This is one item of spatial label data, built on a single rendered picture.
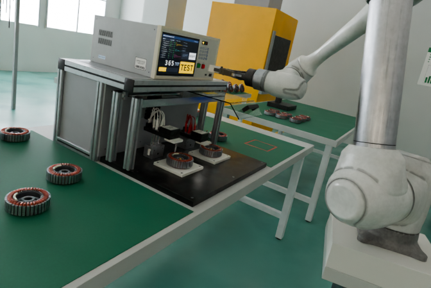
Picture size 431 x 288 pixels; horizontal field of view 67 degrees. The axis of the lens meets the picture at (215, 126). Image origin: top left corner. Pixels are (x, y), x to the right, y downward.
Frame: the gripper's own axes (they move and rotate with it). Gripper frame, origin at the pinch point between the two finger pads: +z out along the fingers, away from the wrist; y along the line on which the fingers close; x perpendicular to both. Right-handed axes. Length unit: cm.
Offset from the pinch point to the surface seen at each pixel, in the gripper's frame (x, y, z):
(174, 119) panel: -30.0, 4.4, 21.5
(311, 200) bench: -98, 140, -31
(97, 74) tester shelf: -9, -42, 26
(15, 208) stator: -41, -83, 2
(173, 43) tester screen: 7.5, -20.4, 9.4
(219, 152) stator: -37.6, 2.4, -8.9
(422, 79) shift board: 21, 512, -84
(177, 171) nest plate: -40.2, -27.2, -8.0
